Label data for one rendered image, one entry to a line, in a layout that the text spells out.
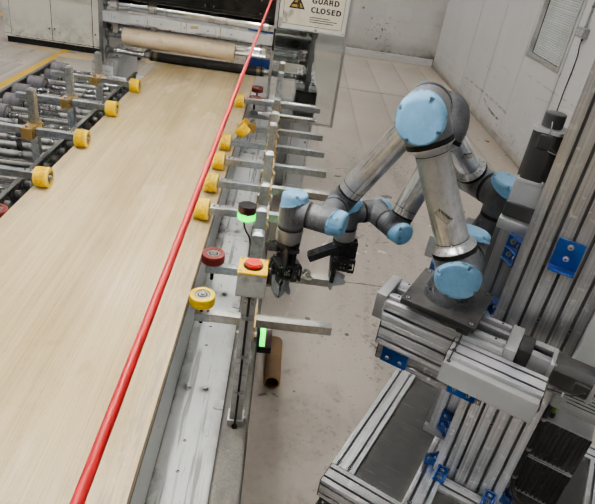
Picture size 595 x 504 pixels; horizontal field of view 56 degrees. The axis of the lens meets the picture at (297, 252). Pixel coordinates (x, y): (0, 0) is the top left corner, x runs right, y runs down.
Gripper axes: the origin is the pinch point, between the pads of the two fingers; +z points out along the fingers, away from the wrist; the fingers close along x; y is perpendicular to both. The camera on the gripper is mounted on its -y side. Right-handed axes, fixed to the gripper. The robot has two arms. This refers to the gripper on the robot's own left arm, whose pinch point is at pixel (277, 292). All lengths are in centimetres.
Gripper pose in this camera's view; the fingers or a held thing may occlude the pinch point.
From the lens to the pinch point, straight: 175.1
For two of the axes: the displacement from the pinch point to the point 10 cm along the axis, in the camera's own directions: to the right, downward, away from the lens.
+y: 3.3, 5.2, -7.9
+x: 9.3, -0.6, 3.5
